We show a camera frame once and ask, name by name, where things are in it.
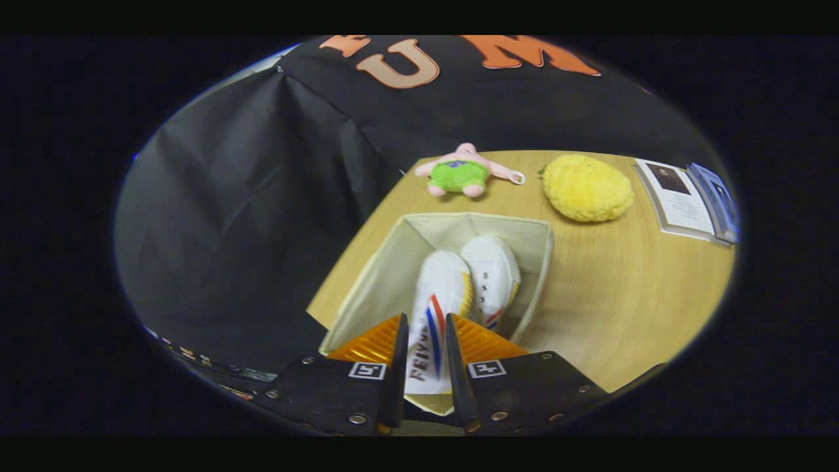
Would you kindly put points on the yellow fluffy plush pad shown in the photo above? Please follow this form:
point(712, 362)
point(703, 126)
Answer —
point(586, 190)

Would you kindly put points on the brown fabric storage box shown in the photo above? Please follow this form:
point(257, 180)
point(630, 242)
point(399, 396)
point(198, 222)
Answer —
point(380, 282)

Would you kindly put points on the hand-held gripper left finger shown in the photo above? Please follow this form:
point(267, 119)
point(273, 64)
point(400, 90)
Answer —
point(396, 373)

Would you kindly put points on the pink plush toy green shorts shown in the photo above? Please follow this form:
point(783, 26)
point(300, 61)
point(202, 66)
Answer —
point(459, 176)

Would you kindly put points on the black backdrop cloth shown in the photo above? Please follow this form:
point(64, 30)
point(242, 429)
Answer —
point(262, 229)

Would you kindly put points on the white canvas shoe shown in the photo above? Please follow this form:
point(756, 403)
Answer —
point(495, 269)
point(439, 288)

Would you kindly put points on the blue book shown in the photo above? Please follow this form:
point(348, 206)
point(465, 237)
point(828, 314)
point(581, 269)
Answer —
point(721, 203)

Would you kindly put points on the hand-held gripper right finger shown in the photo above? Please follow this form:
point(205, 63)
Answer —
point(459, 373)

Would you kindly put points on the white booklet with portrait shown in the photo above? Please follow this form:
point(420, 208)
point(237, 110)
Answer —
point(678, 196)

